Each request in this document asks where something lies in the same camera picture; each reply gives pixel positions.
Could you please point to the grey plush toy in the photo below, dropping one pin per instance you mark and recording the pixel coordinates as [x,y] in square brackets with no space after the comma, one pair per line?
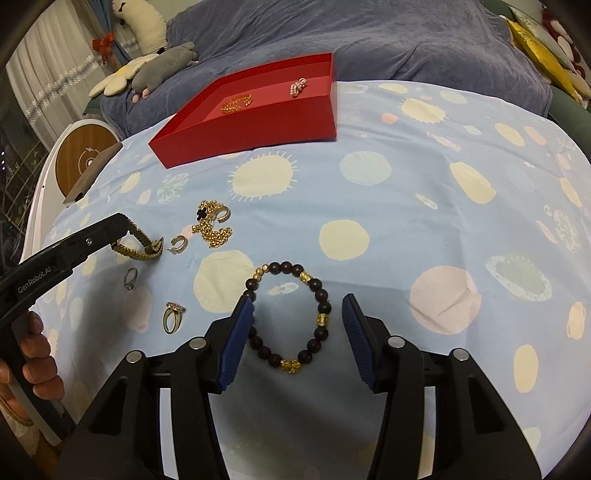
[153,73]

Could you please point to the red monkey plush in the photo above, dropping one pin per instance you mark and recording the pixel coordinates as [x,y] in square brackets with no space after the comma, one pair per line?
[551,23]

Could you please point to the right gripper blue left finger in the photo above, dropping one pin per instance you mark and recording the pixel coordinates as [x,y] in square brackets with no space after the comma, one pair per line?
[235,336]

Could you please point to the white sheer curtain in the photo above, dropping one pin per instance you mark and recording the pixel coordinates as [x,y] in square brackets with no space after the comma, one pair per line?
[52,71]

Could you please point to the brown phone case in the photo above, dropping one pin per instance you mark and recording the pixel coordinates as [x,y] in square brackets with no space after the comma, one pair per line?
[88,177]

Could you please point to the grey patterned pillow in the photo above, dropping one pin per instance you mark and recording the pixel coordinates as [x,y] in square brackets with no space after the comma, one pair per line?
[555,43]

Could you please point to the blue planet print cloth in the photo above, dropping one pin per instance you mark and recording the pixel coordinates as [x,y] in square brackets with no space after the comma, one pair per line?
[455,218]

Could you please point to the person's left hand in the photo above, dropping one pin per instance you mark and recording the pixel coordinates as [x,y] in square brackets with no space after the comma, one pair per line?
[40,369]

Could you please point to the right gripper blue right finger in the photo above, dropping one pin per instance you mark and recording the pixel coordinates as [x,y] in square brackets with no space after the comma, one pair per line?
[359,334]

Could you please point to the flower shaped cushion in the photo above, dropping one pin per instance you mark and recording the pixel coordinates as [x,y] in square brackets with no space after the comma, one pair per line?
[118,81]

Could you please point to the round wooden white device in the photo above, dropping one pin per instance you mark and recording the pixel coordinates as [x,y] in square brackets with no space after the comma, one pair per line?
[72,154]

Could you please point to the red cardboard tray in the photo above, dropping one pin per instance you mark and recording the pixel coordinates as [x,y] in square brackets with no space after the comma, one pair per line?
[283,102]

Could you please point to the white alpaca plush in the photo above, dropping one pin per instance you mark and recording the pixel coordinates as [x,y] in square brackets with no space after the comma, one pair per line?
[146,23]

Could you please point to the gold hoop earring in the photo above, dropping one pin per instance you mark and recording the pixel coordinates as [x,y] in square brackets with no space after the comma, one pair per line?
[178,244]

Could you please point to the purple-blue bed blanket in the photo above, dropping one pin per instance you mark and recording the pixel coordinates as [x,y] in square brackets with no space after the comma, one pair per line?
[456,44]

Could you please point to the red ribbon bow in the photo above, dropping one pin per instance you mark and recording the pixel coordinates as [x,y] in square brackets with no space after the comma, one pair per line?
[104,47]

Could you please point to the yellow gold pillow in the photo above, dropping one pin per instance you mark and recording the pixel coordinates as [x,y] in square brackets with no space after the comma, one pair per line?
[543,59]

